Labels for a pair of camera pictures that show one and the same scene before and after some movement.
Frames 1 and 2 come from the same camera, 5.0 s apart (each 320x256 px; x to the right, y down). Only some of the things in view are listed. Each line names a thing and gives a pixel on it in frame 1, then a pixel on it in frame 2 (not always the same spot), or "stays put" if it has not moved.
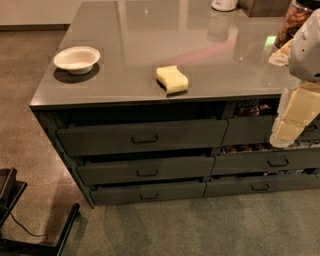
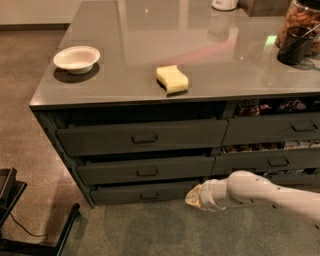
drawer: [145, 169] stays put
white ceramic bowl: [76, 60] stays put
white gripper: [306, 55] → [207, 195]
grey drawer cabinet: [150, 100] stays put
